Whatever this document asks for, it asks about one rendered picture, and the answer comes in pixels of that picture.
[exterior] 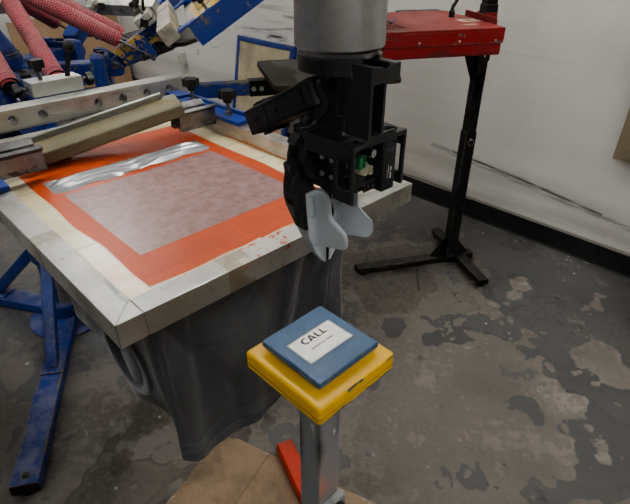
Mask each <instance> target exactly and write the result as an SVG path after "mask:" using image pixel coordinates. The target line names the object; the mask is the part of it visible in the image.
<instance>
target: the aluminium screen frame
mask: <svg viewBox="0 0 630 504"><path fill-rule="evenodd" d="M205 127H206V128H208V129H211V130H213V131H216V132H218V133H221V134H223V135H226V136H228V137H230V138H233V139H235V140H238V141H240V142H243V143H245V144H248V145H250V146H252V147H255V148H257V149H260V150H262V151H265V152H267V153H269V154H272V155H274V156H277V157H279V158H282V159H284V160H287V151H288V145H289V143H288V142H287V140H288V137H285V136H283V135H280V134H277V133H271V134H267V135H264V133H260V134H255V135H252V133H251V131H250V128H249V125H248V124H245V125H241V126H236V125H233V124H230V123H228V122H225V121H222V120H220V119H217V118H216V124H212V125H209V126H205ZM50 129H53V128H50ZM50 129H46V130H41V131H37V132H32V133H28V134H23V135H19V136H14V137H10V138H5V139H1V140H0V143H5V142H9V141H13V140H18V139H22V138H27V137H29V136H32V135H35V134H38V133H41V132H44V131H47V130H50ZM411 191H412V183H410V182H408V181H405V180H402V183H398V182H395V181H393V186H392V187H391V188H389V189H387V190H384V191H382V192H380V191H378V190H375V189H371V190H369V191H367V192H365V193H361V194H359V196H358V202H359V206H360V208H361V209H362V210H363V211H364V212H365V213H366V214H367V215H368V216H369V218H370V219H371V220H372V221H373V220H375V219H377V218H379V217H381V216H383V215H384V214H386V213H388V212H390V211H392V210H394V209H396V208H398V207H400V206H402V205H404V204H406V203H408V202H410V200H411ZM0 222H1V223H2V224H3V225H4V226H5V227H6V228H7V229H8V230H9V231H10V233H11V234H12V235H13V236H14V237H15V238H16V239H17V240H18V241H19V242H20V243H21V244H22V245H23V246H24V247H25V248H26V249H27V251H28V252H29V253H30V254H31V255H32V256H33V257H34V258H35V259H36V260H37V261H38V262H39V263H40V264H41V265H42V266H43V267H44V268H45V270H46V271H47V272H48V273H49V274H50V275H51V276H52V277H53V278H54V279H55V280H56V281H57V282H58V283H59V284H60V285H61V286H62V288H63V289H64V290H65V291H66V292H67V293H68V294H69V295H70V296H71V297H72V298H73V299H74V300H75V301H76V302H77V303H78V304H79V305H80V307H81V308H82V309H83V310H84V311H85V312H86V313H87V314H88V315H89V316H90V317H91V318H92V319H93V320H94V321H95V322H96V323H97V325H98V326H99V327H100V328H101V329H102V330H103V331H104V332H105V333H106V334H107V335H108V336H109V337H110V338H111V339H112V340H113V341H114V343H115V344H116V345H117V346H118V347H119V348H120V349H123V348H125V347H127V346H129V345H131V344H133V343H135V342H137V341H139V340H141V339H143V338H145V337H147V336H148V334H149V335H151V334H153V333H155V332H157V331H158V330H160V329H162V328H164V327H166V326H168V325H170V324H172V323H174V322H176V321H178V320H180V319H182V318H184V317H186V316H188V315H190V314H192V313H194V312H196V311H197V310H199V309H201V308H203V307H205V306H207V305H209V304H211V303H213V302H215V301H217V300H219V299H221V298H223V297H225V296H227V295H229V294H231V293H233V292H234V291H236V290H238V289H240V288H242V287H244V286H246V285H248V284H250V283H252V282H254V281H256V280H258V279H260V278H262V277H264V276H266V275H268V274H270V273H271V272H273V271H275V270H277V269H279V268H281V267H283V266H285V265H287V264H289V263H291V262H293V261H295V260H297V259H299V258H301V257H303V256H305V255H307V254H308V253H310V252H312V251H311V250H310V248H309V247H308V245H307V244H306V242H305V240H304V239H303V237H302V235H301V233H300V231H299V229H298V227H297V226H296V225H295V224H293V225H291V226H289V227H287V228H285V229H283V230H280V231H278V232H276V233H274V234H272V235H269V236H267V237H265V238H263V239H261V240H258V241H256V242H254V243H252V244H250V245H247V246H245V247H243V248H241V249H239V250H237V251H234V252H232V253H230V254H228V255H226V256H223V257H221V258H219V259H217V260H215V261H212V262H210V263H208V264H206V265H204V266H201V267H199V268H197V269H195V270H193V271H190V272H188V273H186V274H184V275H182V276H180V277H177V278H175V279H173V280H171V281H169V282H166V283H164V284H162V285H160V286H158V287H155V288H153V289H151V290H149V291H147V292H144V293H142V294H140V295H138V296H136V297H134V298H131V299H130V300H129V299H128V298H127V297H126V296H125V295H124V294H123V293H121V292H120V291H119V290H118V289H117V288H116V287H115V286H114V285H113V284H112V283H111V282H109V281H108V280H107V279H106V278H105V277H104V276H103V275H102V274H101V273H100V272H98V271H97V270H96V269H95V268H94V267H93V266H92V265H91V264H90V263H89V262H88V261H86V260H85V259H84V258H83V257H82V256H81V255H80V254H79V253H78V252H77V251H75V250H74V249H73V248H72V247H71V246H70V245H69V244H68V243H67V242H66V241H65V240H63V239H62V238H61V237H60V236H59V235H58V234H57V233H56V232H55V231H54V230H52V229H51V228H50V227H49V226H48V225H47V224H46V223H45V222H44V221H43V220H42V219H40V218H39V217H38V216H37V215H36V214H35V213H34V212H33V211H32V210H31V209H29V208H28V207H27V206H26V205H25V204H24V203H23V202H22V201H21V200H20V199H19V198H17V197H16V196H15V195H14V194H13V193H12V192H11V191H10V190H9V191H6V192H2V193H0Z"/></svg>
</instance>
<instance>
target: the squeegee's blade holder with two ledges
mask: <svg viewBox="0 0 630 504"><path fill-rule="evenodd" d="M160 99H162V97H161V94H160V93H159V92H158V93H155V94H153V95H150V96H147V97H144V98H141V99H138V100H135V101H132V102H129V103H126V104H123V105H120V106H117V107H114V108H111V109H108V110H105V111H103V112H100V113H97V114H94V115H91V116H88V117H85V118H82V119H79V120H76V121H73V122H70V123H67V124H64V125H61V126H58V127H55V128H53V129H50V130H47V131H44V132H41V133H38V134H35V135H32V136H29V137H30V138H31V140H32V141H33V143H35V142H38V141H41V140H44V139H47V138H50V137H53V136H56V135H58V134H61V133H64V132H67V131H70V130H73V129H76V128H79V127H82V126H85V125H88V124H90V123H93V122H96V121H99V120H102V119H105V118H108V117H111V116H114V115H117V114H119V113H122V112H125V111H128V110H131V109H134V108H137V107H140V106H143V105H146V104H149V103H151V102H154V101H157V100H160Z"/></svg>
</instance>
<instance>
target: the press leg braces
mask: <svg viewBox="0 0 630 504"><path fill-rule="evenodd" d="M30 262H31V260H30V257H29V254H28V251H27V249H25V250H24V252H23V253H22V254H21V255H20V256H19V257H18V258H17V260H16V261H15V262H14V263H13V264H12V265H11V267H10V268H9V269H8V270H7V271H6V272H5V273H4V275H3V276H2V277H1V278H0V298H5V297H6V296H7V295H9V294H10V293H11V292H12V291H14V290H15V288H10V287H8V286H9V285H10V284H11V283H12V282H13V281H14V280H15V279H16V277H17V276H18V275H19V274H20V273H21V272H22V271H23V270H24V269H25V267H26V266H27V265H28V264H29V263H30ZM40 276H41V296H42V315H43V334H44V353H45V357H44V361H43V364H42V368H41V372H40V376H43V375H49V374H55V373H61V371H62V366H63V362H64V357H65V353H66V351H61V352H59V341H58V324H57V307H56V290H55V282H54V279H53V277H52V276H51V275H50V274H49V273H48V272H47V271H46V270H45V268H44V267H43V266H42V265H41V264H40Z"/></svg>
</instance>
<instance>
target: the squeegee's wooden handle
mask: <svg viewBox="0 0 630 504"><path fill-rule="evenodd" d="M185 115H186V114H185V111H184V108H183V105H182V103H181V102H180V101H179V100H178V98H177V97H176V96H175V95H174V94H170V95H167V96H164V97H162V99H160V100H157V101H154V102H151V103H149V104H146V105H143V106H140V107H137V108H134V109H131V110H128V111H125V112H122V113H119V114H117V115H114V116H111V117H108V118H105V119H102V120H99V121H96V122H93V123H90V124H88V125H85V126H82V127H79V128H76V129H73V130H70V131H67V132H64V133H61V134H58V135H56V136H53V137H50V138H47V139H44V140H41V141H38V142H35V143H34V146H37V145H42V147H43V154H44V157H45V161H46V164H47V165H49V164H51V163H54V162H57V161H60V160H63V159H65V158H68V157H71V156H74V155H77V154H79V153H82V152H85V151H88V150H91V149H93V148H96V147H99V146H102V145H105V144H107V143H110V142H113V141H116V140H119V139H121V138H124V137H127V136H130V135H132V134H135V133H138V132H141V131H144V130H146V129H149V128H152V127H155V126H158V125H160V124H163V123H166V122H169V121H172V120H174V119H177V118H180V117H183V116H185Z"/></svg>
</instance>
